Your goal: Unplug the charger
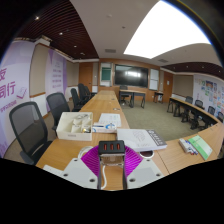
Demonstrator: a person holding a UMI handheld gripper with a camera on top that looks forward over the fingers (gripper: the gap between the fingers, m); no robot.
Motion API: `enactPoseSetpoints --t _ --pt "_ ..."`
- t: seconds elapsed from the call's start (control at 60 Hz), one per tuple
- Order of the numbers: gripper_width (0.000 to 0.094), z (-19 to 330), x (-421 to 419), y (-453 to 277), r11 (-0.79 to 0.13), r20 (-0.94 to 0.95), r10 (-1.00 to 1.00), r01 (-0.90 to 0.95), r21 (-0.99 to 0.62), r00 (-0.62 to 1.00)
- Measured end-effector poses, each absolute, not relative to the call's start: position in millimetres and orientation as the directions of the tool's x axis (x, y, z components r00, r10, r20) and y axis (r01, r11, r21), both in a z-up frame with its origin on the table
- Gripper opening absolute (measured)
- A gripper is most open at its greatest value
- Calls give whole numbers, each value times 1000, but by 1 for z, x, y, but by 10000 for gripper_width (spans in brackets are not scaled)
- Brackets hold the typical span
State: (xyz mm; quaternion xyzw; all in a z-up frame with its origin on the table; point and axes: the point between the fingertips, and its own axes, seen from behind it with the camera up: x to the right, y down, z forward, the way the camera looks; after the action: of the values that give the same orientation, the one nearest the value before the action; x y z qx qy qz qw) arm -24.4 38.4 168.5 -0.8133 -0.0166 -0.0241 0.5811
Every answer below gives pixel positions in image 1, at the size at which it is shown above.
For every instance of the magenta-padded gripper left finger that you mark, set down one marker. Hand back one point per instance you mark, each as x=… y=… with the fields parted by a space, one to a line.
x=78 y=171

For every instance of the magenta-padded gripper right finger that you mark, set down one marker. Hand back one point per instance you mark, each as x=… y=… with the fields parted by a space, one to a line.
x=145 y=171

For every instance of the black and silver charger block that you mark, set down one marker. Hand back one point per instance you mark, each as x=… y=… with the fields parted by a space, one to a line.
x=111 y=146

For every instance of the dark round table disc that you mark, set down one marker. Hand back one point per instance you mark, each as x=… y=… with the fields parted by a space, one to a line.
x=147 y=154

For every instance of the white book with dark spine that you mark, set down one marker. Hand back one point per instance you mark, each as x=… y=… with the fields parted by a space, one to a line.
x=140 y=140

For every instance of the open white box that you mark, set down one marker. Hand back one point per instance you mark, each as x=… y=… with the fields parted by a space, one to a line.
x=68 y=133

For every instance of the white pack of markers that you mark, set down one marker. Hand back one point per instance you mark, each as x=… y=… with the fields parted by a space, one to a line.
x=186 y=146

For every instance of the white and blue flat packet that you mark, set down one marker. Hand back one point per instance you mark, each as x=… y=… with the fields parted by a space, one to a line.
x=101 y=128

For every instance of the green booklet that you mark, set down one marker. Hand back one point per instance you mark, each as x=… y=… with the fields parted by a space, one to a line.
x=201 y=146

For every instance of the white printed paper sheet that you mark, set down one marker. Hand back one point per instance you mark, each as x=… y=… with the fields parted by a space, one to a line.
x=110 y=118

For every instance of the large black mesh office chair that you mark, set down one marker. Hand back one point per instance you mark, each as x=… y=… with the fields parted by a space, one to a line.
x=25 y=126

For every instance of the group of black office chairs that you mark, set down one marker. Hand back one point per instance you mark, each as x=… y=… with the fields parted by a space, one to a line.
x=80 y=95

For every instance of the long curved wooden table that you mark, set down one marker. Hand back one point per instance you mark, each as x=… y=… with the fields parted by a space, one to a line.
x=190 y=107

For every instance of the small dark side table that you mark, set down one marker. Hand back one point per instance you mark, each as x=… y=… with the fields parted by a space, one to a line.
x=158 y=93

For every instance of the dark wooden desk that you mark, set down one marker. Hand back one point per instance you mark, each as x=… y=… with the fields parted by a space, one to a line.
x=132 y=92

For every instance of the brown wooden door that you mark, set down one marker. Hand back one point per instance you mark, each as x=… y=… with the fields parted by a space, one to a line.
x=168 y=86
x=85 y=75

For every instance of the row of black chairs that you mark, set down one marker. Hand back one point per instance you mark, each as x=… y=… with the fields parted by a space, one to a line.
x=210 y=110

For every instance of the green and white board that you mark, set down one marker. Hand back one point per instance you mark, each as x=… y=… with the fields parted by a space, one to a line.
x=106 y=74

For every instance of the bright ceiling light panel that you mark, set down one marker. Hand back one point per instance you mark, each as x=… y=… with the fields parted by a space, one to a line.
x=166 y=30

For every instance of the white wall board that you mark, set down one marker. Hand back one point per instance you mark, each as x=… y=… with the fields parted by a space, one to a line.
x=154 y=79

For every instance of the black wall display screen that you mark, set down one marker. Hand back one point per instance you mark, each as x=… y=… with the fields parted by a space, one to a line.
x=131 y=76

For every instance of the narrow purple wall banner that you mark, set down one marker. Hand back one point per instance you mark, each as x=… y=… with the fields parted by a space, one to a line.
x=55 y=73

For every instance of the colourful wall poster display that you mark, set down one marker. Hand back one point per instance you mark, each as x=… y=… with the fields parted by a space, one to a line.
x=210 y=93

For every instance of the large purple wall banner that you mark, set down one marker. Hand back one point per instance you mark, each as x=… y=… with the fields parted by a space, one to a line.
x=13 y=86

